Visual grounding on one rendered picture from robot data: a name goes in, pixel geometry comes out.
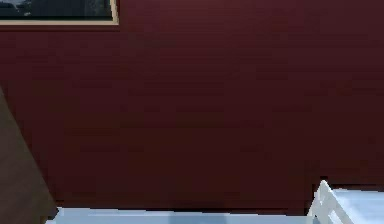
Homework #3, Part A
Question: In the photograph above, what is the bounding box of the framed dark wall picture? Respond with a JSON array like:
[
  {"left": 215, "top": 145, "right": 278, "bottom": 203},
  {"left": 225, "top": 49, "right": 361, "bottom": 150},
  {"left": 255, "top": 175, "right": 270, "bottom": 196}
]
[{"left": 0, "top": 0, "right": 120, "bottom": 26}]

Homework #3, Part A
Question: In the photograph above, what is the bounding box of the white chair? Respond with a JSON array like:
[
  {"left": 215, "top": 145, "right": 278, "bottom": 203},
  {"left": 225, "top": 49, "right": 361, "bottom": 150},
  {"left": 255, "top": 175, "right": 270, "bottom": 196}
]
[{"left": 307, "top": 179, "right": 354, "bottom": 224}]

